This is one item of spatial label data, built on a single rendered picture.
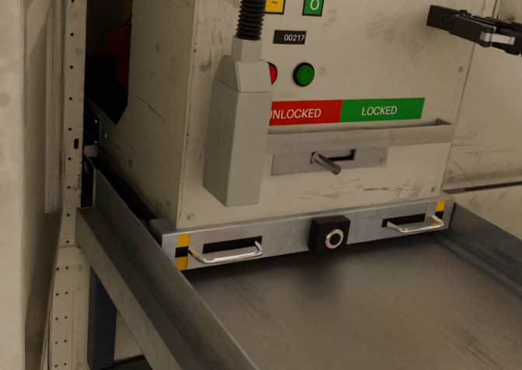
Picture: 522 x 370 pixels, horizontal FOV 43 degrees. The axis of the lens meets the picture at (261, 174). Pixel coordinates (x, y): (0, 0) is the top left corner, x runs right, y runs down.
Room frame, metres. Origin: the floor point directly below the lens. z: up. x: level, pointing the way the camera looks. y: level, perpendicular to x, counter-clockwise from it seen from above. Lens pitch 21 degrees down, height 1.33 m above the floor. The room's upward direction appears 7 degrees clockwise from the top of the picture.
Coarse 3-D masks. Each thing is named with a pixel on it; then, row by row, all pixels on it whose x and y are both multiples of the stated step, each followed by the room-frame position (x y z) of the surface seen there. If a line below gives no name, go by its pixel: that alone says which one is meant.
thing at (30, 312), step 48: (0, 0) 0.40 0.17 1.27; (48, 0) 0.77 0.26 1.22; (0, 48) 0.40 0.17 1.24; (0, 96) 0.40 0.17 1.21; (0, 144) 0.40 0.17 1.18; (0, 192) 0.40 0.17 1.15; (0, 240) 0.40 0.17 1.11; (48, 240) 0.90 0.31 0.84; (0, 288) 0.40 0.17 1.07; (48, 288) 0.77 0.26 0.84; (0, 336) 0.40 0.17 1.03
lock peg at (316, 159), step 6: (312, 156) 0.93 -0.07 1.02; (318, 156) 0.93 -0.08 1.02; (324, 156) 0.93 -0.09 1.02; (312, 162) 0.93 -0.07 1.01; (318, 162) 0.92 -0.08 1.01; (324, 162) 0.91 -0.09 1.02; (330, 162) 0.90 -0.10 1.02; (330, 168) 0.89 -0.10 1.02; (336, 168) 0.89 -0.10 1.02; (336, 174) 0.89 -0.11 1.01
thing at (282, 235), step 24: (288, 216) 0.91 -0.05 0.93; (312, 216) 0.93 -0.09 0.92; (360, 216) 0.98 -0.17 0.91; (384, 216) 1.00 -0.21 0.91; (408, 216) 1.03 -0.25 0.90; (168, 240) 0.80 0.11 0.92; (216, 240) 0.84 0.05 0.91; (240, 240) 0.86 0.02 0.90; (264, 240) 0.89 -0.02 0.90; (288, 240) 0.91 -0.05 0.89; (360, 240) 0.98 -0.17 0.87; (216, 264) 0.85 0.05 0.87
